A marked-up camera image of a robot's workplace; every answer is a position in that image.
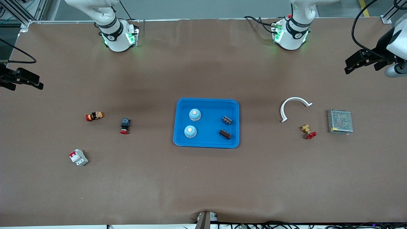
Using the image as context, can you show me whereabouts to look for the metal mesh power supply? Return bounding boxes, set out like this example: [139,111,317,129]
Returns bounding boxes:
[327,108,354,135]

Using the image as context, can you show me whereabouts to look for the white curved plastic strip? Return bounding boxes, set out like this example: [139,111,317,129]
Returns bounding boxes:
[280,97,313,123]

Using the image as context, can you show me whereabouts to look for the white red circuit breaker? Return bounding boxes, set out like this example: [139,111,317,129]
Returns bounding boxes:
[69,149,89,166]

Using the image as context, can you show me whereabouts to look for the blue plastic tray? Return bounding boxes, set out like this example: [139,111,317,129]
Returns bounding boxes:
[173,98,240,149]

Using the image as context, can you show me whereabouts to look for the brown table mat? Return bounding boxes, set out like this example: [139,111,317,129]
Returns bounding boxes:
[0,17,407,227]

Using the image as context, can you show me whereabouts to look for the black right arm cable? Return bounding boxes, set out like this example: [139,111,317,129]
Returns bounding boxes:
[0,38,37,64]

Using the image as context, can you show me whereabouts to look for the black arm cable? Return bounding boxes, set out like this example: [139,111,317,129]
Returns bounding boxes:
[0,38,37,64]
[351,0,407,57]

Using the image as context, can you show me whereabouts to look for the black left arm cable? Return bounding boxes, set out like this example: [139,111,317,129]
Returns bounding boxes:
[351,0,407,57]

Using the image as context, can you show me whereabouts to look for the aluminium frame profile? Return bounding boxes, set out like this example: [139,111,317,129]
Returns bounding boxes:
[382,0,407,24]
[0,0,48,29]

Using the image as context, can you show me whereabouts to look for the brass valve with red handle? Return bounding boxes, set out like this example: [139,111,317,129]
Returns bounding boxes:
[301,124,317,140]

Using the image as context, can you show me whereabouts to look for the black switch with red button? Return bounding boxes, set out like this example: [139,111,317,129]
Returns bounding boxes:
[120,118,131,135]

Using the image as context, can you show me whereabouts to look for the thick black base cable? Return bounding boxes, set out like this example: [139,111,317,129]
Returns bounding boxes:
[243,15,277,34]

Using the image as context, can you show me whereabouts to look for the thin black base cable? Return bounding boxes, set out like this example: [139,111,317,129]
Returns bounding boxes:
[119,0,134,21]

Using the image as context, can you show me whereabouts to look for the tangled black cables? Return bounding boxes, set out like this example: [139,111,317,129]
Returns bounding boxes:
[216,220,407,229]

